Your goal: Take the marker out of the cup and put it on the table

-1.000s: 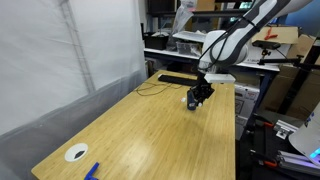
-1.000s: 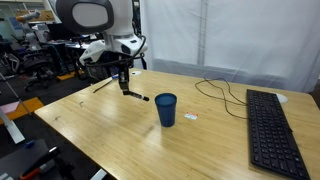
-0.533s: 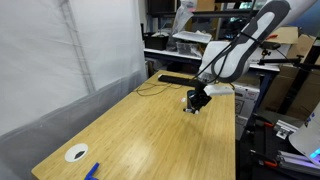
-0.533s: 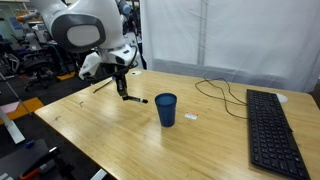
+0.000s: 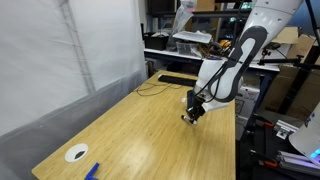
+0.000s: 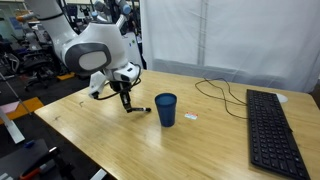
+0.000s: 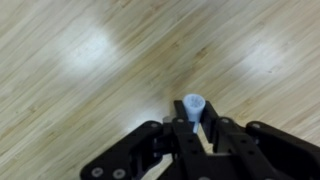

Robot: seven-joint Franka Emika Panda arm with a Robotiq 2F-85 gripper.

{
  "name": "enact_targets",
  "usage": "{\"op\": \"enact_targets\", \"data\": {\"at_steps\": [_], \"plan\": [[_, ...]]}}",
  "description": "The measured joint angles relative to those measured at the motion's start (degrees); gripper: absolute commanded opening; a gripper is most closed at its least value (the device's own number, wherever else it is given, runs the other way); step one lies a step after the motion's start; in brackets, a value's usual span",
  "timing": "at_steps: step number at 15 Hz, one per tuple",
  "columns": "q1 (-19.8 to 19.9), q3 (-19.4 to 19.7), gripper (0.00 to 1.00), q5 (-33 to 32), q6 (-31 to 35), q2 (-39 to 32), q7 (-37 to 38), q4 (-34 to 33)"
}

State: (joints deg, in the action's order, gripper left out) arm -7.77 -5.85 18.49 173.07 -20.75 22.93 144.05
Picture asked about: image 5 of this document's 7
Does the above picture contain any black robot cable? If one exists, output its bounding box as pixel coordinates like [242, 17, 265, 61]
[193, 58, 235, 103]

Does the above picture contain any clear plastic bin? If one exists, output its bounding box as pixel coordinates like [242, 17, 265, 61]
[175, 39, 202, 57]

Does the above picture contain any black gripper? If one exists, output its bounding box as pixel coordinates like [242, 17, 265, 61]
[185, 95, 208, 124]

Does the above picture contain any blue marker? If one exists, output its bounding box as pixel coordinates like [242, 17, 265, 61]
[83, 162, 101, 180]

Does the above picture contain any marker with white cap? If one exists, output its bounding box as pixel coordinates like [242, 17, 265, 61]
[180, 114, 199, 126]

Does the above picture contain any black storage bin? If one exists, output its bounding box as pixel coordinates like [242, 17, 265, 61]
[143, 32, 170, 52]

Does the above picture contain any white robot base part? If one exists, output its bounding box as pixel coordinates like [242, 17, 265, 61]
[288, 102, 320, 165]

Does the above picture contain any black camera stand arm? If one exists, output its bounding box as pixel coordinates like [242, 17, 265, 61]
[257, 55, 320, 72]

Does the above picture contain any black computer keyboard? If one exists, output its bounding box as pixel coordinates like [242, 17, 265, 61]
[157, 73, 199, 88]

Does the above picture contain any white equipment box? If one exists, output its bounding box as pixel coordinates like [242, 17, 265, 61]
[235, 84, 262, 142]

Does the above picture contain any white tent curtain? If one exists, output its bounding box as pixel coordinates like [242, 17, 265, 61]
[0, 0, 148, 180]

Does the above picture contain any white background table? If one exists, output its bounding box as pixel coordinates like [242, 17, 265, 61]
[143, 47, 282, 73]

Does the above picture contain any thin black table cable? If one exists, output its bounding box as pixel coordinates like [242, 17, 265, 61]
[133, 80, 184, 98]

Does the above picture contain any white round table grommet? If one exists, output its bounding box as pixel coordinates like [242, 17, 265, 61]
[64, 142, 90, 164]

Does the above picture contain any aluminium extrusion bar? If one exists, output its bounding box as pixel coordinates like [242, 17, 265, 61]
[275, 149, 320, 177]

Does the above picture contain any brown cardboard box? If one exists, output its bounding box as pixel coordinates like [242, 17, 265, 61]
[259, 25, 320, 116]

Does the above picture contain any black orange bar clamp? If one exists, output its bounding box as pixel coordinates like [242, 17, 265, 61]
[256, 119, 278, 131]
[251, 151, 280, 169]

